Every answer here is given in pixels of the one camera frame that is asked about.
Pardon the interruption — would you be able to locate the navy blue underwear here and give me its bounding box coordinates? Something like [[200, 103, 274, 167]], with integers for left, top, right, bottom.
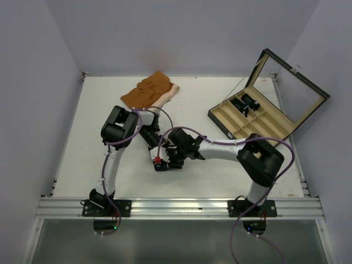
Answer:
[[153, 162, 172, 172]]

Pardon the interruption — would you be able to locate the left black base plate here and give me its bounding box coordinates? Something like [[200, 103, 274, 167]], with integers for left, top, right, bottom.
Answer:
[[80, 199, 132, 217]]

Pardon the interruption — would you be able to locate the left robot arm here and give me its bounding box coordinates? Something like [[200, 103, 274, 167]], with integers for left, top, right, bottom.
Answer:
[[85, 106, 160, 216]]

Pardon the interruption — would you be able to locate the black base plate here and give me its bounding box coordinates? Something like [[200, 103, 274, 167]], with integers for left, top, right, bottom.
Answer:
[[80, 199, 132, 217], [227, 200, 278, 218]]

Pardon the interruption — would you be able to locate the orange brown underwear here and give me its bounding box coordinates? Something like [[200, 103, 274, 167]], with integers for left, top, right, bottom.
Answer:
[[120, 71, 180, 109]]

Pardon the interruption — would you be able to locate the black compartment storage box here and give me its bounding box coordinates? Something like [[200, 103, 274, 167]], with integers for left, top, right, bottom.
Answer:
[[208, 48, 330, 140]]

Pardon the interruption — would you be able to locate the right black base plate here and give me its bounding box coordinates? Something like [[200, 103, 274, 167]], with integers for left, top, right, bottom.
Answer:
[[227, 200, 278, 218]]

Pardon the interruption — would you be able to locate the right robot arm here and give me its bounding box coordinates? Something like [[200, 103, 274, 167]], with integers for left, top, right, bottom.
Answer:
[[168, 128, 284, 216]]

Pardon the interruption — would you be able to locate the aluminium mounting rail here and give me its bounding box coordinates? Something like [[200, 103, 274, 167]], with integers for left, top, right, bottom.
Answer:
[[35, 197, 324, 220]]

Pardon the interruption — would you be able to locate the rolled black underwear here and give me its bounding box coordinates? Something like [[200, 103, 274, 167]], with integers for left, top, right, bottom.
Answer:
[[230, 93, 260, 117]]

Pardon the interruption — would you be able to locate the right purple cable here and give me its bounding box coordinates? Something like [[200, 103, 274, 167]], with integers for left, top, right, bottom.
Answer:
[[157, 126, 297, 264]]

